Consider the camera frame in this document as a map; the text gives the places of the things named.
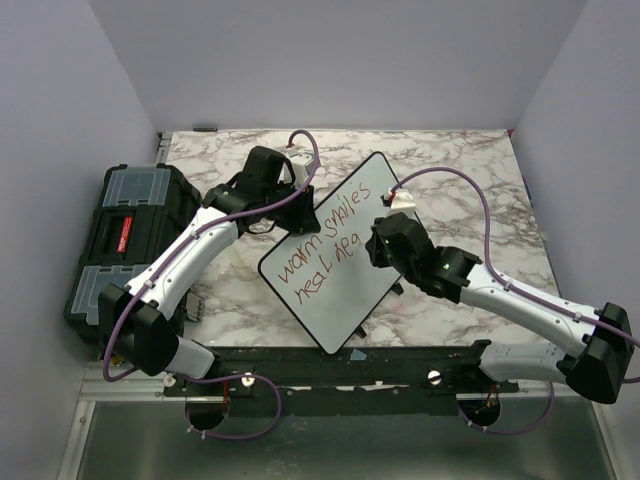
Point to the black plastic toolbox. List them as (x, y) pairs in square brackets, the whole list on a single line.
[(139, 213)]

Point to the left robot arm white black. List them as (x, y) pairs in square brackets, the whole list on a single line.
[(134, 318)]

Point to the aluminium frame rail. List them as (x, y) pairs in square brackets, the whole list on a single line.
[(93, 390)]

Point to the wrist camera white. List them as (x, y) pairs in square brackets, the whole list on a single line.
[(399, 201), (299, 165)]

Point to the black front mounting rail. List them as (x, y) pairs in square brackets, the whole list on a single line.
[(305, 381)]

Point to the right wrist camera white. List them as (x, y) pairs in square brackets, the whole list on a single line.
[(399, 201)]

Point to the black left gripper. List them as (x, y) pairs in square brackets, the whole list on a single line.
[(304, 220)]

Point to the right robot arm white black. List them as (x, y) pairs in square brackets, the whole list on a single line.
[(588, 349)]

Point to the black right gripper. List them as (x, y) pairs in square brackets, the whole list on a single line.
[(373, 245)]

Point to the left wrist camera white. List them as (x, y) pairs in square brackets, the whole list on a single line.
[(299, 165)]

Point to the white whiteboard black frame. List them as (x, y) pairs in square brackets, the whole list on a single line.
[(326, 279)]

